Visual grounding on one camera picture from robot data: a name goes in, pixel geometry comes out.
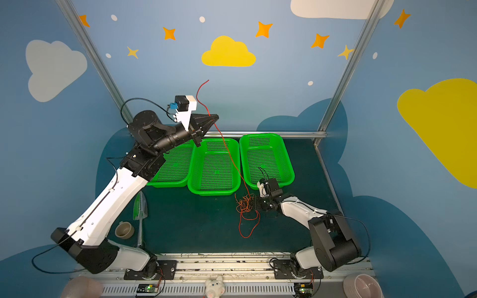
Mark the pink bowl right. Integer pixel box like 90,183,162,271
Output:
343,274,383,298

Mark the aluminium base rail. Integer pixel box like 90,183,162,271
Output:
71,252,376,298

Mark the aluminium frame post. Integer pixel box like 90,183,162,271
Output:
318,0,387,133
56,0,133,123

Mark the red cable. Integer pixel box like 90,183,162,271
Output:
196,79,262,239

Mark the left green plastic basket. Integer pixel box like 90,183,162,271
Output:
147,141,195,188

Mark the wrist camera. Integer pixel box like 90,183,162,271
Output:
257,178,270,197
168,95,197,131

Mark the green circuit board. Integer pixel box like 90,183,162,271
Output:
136,284,159,296
294,283,314,298

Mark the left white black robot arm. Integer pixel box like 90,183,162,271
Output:
51,111,219,276

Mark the left green circuit board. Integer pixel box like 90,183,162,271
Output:
136,284,159,296

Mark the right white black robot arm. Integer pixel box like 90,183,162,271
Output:
257,178,361,279

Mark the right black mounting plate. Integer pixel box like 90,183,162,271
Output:
269,258,324,279

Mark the aluminium frame left post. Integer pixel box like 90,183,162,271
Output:
56,0,133,123

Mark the green garden trowel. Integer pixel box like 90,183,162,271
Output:
133,191,148,248

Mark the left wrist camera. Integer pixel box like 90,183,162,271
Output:
168,95,197,131

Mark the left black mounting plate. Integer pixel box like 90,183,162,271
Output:
124,260,177,281

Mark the green plastic basket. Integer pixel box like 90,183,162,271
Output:
239,133,295,190
147,141,195,188
188,138,241,196

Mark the small beige cup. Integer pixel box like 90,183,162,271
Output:
115,222,135,240

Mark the right green circuit board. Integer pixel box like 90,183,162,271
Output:
294,283,314,298

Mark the white plush toy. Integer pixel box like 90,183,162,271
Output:
204,276,226,298

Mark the aluminium frame back bar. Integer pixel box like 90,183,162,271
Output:
200,130,327,139

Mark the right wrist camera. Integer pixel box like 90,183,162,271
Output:
257,178,270,197

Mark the right green plastic basket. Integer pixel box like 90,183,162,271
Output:
239,133,295,190

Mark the middle green plastic basket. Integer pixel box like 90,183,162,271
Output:
188,138,241,196

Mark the aluminium frame right post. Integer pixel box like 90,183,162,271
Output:
318,0,387,133

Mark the black mounting plate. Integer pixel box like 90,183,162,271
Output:
269,258,324,279
124,260,177,281

